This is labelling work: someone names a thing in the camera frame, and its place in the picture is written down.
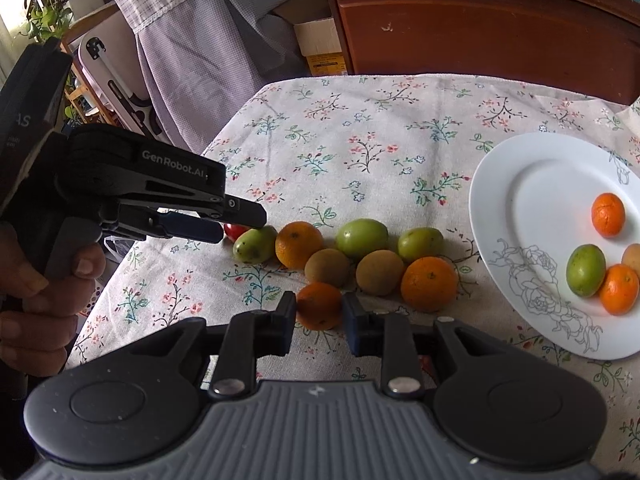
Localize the brown wooden cabinet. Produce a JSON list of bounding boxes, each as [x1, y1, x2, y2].
[[299, 0, 640, 106]]

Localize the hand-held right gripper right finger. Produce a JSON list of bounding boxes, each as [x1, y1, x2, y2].
[[341, 292, 481, 396]]

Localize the white folded table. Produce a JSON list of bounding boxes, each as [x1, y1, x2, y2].
[[77, 35, 166, 141]]

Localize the lavender gingham cloth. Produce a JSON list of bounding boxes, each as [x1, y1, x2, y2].
[[135, 0, 331, 156]]

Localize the green jujube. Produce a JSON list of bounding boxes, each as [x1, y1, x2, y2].
[[335, 218, 389, 260], [397, 227, 444, 264], [566, 244, 607, 298], [232, 225, 278, 263]]

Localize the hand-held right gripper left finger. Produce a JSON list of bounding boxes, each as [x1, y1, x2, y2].
[[167, 290, 299, 396]]

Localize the floral tablecloth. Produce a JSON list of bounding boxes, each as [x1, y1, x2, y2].
[[65, 74, 640, 461]]

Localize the white plate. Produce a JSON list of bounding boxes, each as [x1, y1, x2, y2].
[[469, 132, 640, 361]]

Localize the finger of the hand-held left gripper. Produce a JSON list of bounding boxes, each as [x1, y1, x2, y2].
[[210, 193, 268, 230], [120, 208, 225, 244]]

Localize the open cardboard box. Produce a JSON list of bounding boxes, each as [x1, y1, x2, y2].
[[292, 17, 351, 77]]

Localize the brown kiwi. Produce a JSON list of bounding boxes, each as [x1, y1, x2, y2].
[[355, 250, 406, 296], [304, 248, 352, 288], [621, 243, 640, 276]]

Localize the green houseplant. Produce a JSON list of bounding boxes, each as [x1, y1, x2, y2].
[[20, 0, 76, 41]]

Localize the orange mandarin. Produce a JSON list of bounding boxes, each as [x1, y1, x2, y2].
[[400, 256, 459, 313], [275, 221, 324, 270], [599, 263, 640, 316], [591, 192, 626, 238], [296, 282, 346, 331]]

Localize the person's left hand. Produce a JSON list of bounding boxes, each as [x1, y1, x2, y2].
[[0, 222, 107, 377]]

